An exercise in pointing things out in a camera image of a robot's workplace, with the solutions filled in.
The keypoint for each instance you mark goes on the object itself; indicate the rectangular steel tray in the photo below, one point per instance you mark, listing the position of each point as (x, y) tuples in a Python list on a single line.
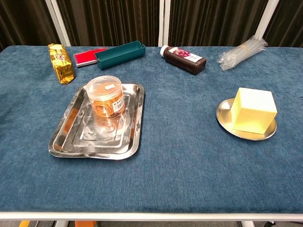
[(71, 132)]

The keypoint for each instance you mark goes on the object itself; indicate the dark juice bottle white cap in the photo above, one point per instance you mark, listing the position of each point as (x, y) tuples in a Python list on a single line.
[(187, 61)]

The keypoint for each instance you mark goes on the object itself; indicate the gold foil snack packet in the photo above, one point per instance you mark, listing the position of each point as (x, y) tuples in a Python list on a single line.
[(61, 63)]

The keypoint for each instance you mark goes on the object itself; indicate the blue tablecloth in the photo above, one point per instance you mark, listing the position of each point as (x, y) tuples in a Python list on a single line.
[(180, 170)]

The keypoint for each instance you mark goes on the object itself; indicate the teal rectangular plastic box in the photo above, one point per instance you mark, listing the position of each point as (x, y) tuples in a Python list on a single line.
[(118, 59)]

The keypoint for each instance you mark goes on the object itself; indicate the white table frame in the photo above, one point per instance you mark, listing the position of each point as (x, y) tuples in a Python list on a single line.
[(151, 216)]

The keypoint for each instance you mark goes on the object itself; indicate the dark brown curtain panel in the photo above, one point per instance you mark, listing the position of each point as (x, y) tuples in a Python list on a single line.
[(288, 23), (213, 21), (109, 21), (23, 23)]

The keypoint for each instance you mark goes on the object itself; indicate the white frame post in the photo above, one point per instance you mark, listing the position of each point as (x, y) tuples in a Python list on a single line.
[(266, 19), (164, 23), (59, 23)]

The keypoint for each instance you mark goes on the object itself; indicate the clear jar of rubber bands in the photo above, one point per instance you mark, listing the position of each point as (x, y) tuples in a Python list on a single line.
[(105, 94)]

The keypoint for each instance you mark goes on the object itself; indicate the red flat ink pad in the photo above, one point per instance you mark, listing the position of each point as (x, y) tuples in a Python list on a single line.
[(84, 58)]

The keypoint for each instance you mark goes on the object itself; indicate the yellow cube block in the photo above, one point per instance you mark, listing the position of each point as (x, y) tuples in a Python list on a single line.
[(253, 113)]

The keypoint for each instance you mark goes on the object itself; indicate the round steel plate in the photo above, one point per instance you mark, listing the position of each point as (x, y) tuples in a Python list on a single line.
[(225, 113)]

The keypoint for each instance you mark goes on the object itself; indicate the orange box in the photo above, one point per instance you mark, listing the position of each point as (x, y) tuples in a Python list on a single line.
[(85, 224)]

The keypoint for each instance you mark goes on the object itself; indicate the bundle of clear plastic straws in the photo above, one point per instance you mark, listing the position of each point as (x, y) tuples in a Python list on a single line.
[(241, 53)]

